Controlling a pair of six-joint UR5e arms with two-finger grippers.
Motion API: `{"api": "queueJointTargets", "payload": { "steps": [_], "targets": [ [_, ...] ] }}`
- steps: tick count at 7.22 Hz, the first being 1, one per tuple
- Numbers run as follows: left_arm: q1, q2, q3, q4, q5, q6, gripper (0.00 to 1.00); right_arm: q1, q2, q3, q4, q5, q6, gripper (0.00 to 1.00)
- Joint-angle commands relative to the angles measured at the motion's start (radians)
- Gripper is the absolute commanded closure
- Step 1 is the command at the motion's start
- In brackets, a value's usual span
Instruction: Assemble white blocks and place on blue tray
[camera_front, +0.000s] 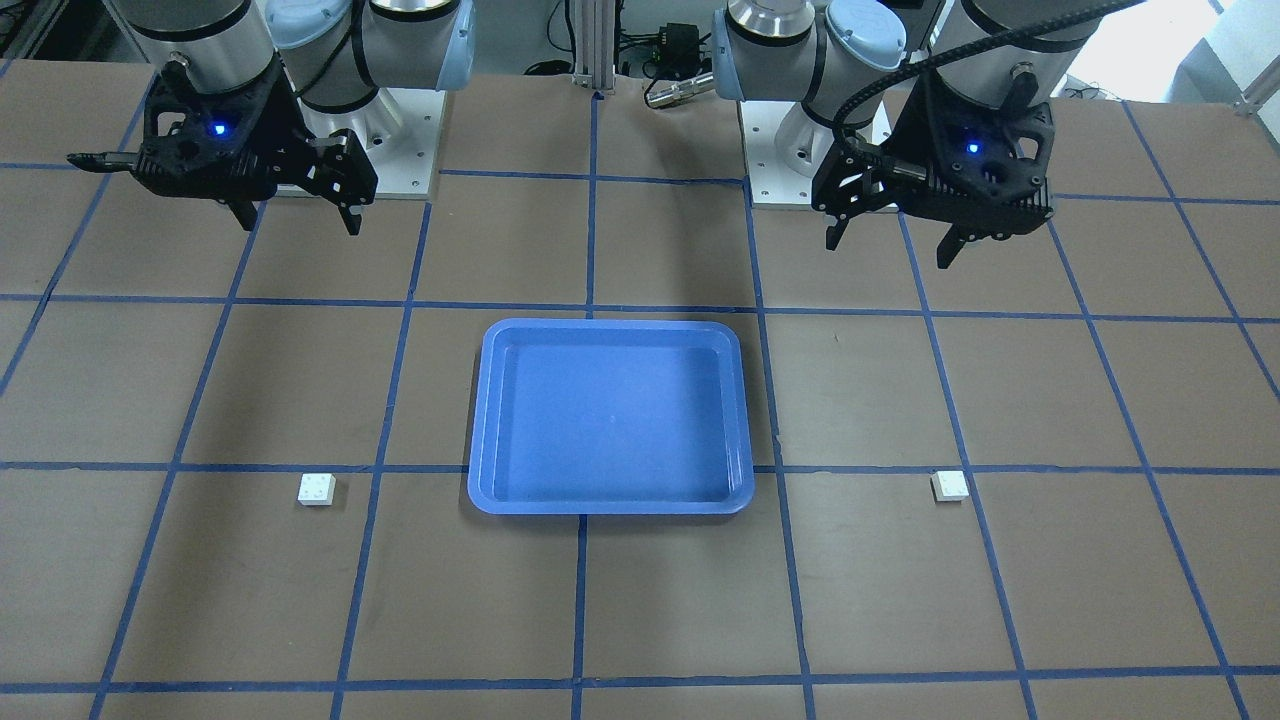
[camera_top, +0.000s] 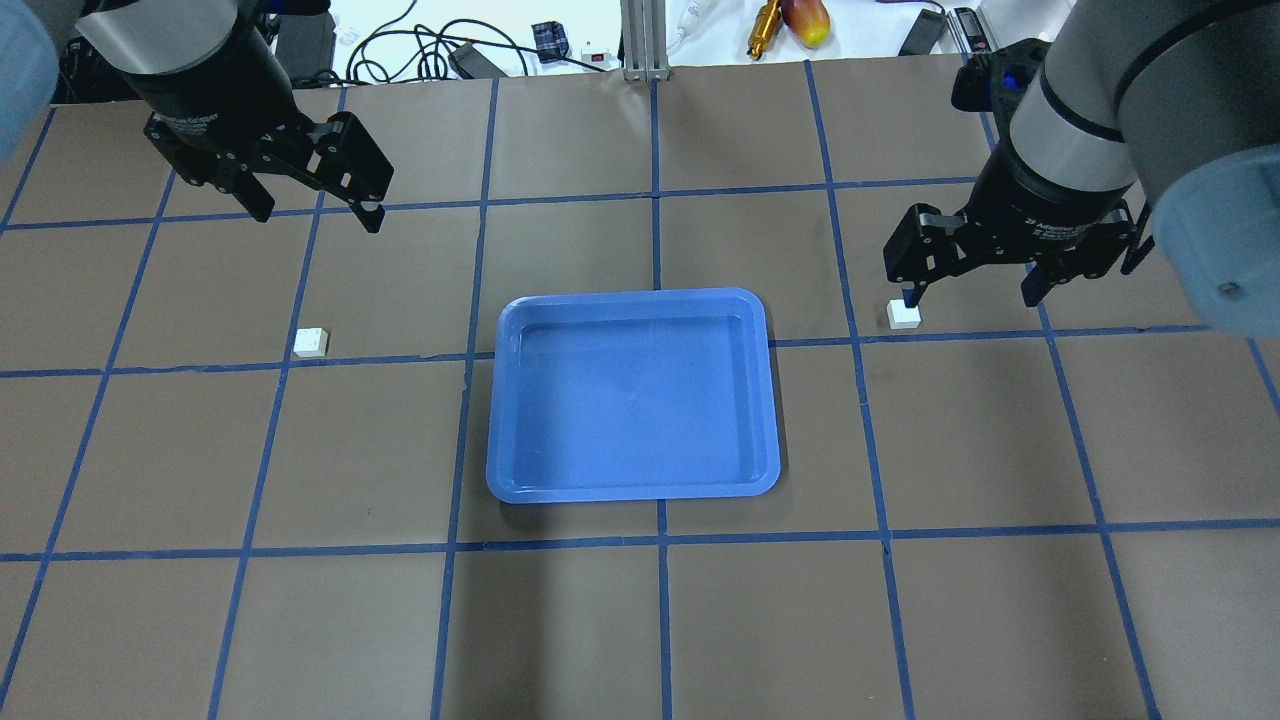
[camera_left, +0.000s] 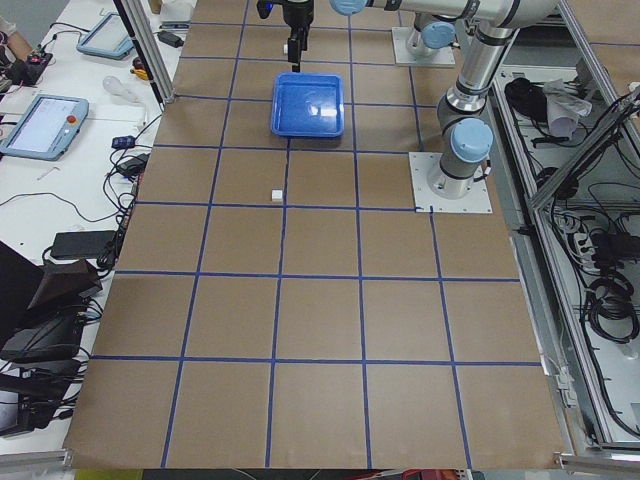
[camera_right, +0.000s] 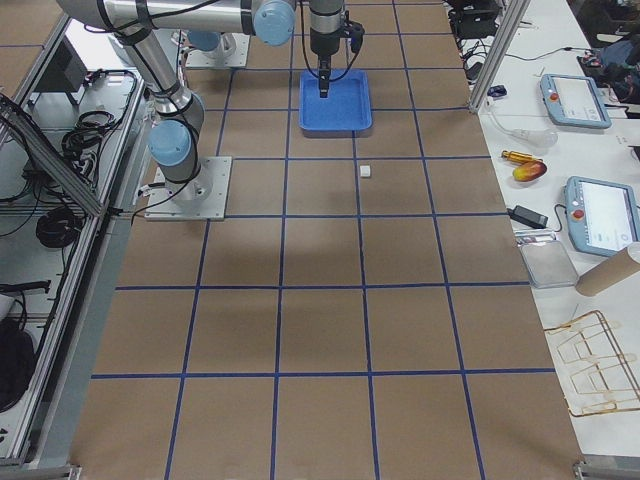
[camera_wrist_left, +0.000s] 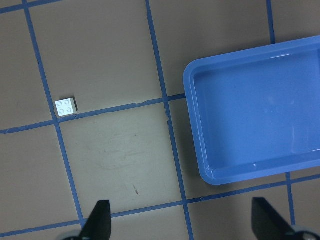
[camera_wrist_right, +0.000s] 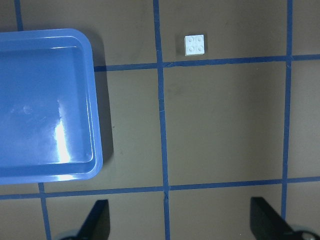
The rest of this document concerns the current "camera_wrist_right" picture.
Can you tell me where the white square building block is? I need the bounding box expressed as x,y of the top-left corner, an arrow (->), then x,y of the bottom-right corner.
184,34 -> 205,56

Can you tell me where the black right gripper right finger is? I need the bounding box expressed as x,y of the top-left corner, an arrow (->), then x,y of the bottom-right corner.
250,197 -> 294,240

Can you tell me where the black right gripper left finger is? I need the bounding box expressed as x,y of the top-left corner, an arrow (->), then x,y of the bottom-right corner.
76,199 -> 111,240

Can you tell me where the blue plastic tray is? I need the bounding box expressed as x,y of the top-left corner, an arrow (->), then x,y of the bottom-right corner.
0,28 -> 103,185

